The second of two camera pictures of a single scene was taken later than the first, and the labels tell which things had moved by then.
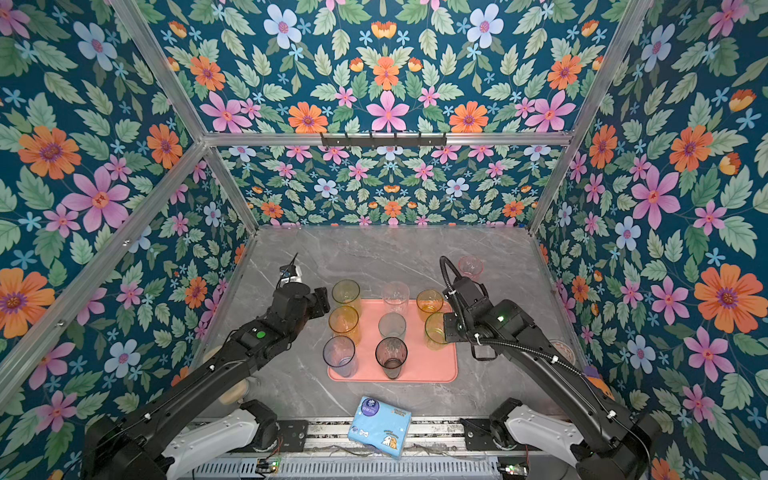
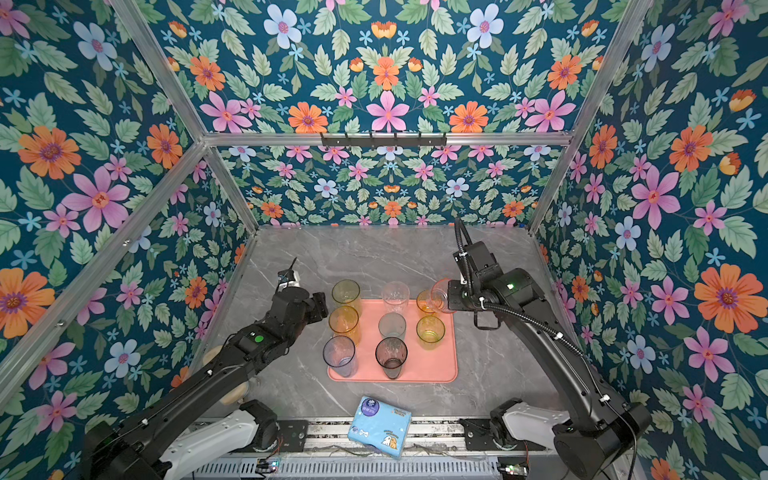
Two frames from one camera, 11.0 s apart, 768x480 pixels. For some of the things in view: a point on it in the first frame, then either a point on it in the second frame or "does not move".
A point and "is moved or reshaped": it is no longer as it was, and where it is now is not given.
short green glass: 435,331 is moved or reshaped
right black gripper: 450,335 -> 454,302
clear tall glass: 396,295 does not move
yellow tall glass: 345,320 does not move
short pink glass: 471,267 is moved or reshaped
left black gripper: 320,300 does not move
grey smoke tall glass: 391,352 does not move
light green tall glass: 346,292 does not move
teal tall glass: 392,324 does not move
